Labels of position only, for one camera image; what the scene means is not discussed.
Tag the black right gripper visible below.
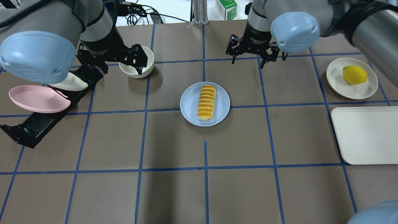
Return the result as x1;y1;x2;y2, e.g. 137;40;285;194
226;26;280;69

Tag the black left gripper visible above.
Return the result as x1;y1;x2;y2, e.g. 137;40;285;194
77;43;148;76

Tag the striped bread loaf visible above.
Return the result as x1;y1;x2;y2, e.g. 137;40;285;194
197;85;217;121

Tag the blue plate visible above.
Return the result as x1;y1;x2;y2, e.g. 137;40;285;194
180;82;230;127

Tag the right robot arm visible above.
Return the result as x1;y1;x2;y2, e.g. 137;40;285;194
226;0;397;78

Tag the cream plate in rack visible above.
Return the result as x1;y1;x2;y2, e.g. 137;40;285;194
49;72;88;91

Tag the cream plate with lemon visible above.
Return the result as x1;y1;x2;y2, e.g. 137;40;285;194
326;57;378;100

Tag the pink plate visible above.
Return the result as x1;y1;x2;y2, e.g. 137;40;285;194
8;85;71;114

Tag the black plate rack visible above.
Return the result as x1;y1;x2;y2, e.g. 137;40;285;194
1;65;104;148

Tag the cream bowl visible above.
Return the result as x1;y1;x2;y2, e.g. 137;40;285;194
118;46;155;78

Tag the green white box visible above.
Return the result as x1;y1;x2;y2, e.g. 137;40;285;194
215;0;237;21

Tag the yellow lemon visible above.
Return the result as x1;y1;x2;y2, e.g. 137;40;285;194
343;65;367;85

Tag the cream rectangular tray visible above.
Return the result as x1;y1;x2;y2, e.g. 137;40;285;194
331;106;398;165

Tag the silver aluminium frame post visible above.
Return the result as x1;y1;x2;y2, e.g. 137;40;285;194
191;0;209;26

